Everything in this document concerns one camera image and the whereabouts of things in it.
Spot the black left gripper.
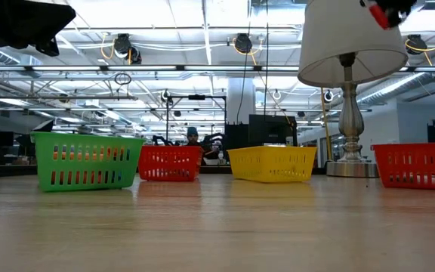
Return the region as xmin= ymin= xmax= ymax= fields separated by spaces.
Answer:
xmin=0 ymin=0 xmax=77 ymax=57

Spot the red Sharpie marker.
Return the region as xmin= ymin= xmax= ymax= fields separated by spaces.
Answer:
xmin=367 ymin=2 xmax=391 ymax=31

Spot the green plastic slotted basket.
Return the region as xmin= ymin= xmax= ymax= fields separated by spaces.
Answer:
xmin=30 ymin=131 xmax=146 ymax=193

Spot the silver lamp with white shade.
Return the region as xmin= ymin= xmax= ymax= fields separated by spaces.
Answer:
xmin=297 ymin=0 xmax=409 ymax=178

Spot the long ceiling light bar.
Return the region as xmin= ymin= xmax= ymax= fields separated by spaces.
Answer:
xmin=91 ymin=64 xmax=301 ymax=73

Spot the red plastic slotted basket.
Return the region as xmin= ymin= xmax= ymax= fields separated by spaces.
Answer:
xmin=137 ymin=145 xmax=205 ymax=183
xmin=371 ymin=142 xmax=435 ymax=191

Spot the black monitor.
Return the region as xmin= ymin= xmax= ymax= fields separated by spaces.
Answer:
xmin=248 ymin=114 xmax=298 ymax=148

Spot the yellow plastic slotted basket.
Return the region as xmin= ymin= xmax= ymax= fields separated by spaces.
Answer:
xmin=227 ymin=146 xmax=318 ymax=184

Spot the person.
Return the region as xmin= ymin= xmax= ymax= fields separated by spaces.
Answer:
xmin=185 ymin=126 xmax=224 ymax=160

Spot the black cabinet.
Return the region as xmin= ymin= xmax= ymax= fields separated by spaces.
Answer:
xmin=224 ymin=123 xmax=249 ymax=150

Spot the black ceiling cable reel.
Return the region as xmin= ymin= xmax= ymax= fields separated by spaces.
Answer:
xmin=112 ymin=32 xmax=143 ymax=65
xmin=404 ymin=33 xmax=430 ymax=56
xmin=232 ymin=32 xmax=255 ymax=54

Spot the long black hanging cable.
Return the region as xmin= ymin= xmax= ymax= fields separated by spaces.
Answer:
xmin=264 ymin=0 xmax=270 ymax=118

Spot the yellow hanging cable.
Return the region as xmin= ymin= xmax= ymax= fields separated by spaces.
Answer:
xmin=319 ymin=88 xmax=334 ymax=162

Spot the thin black hanging cable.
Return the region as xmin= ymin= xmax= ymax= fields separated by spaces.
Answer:
xmin=237 ymin=0 xmax=252 ymax=114

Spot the black gantry frame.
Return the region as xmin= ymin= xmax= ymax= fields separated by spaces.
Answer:
xmin=165 ymin=94 xmax=227 ymax=148

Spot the black aluminium table frame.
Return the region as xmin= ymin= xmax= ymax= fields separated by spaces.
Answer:
xmin=0 ymin=162 xmax=328 ymax=179

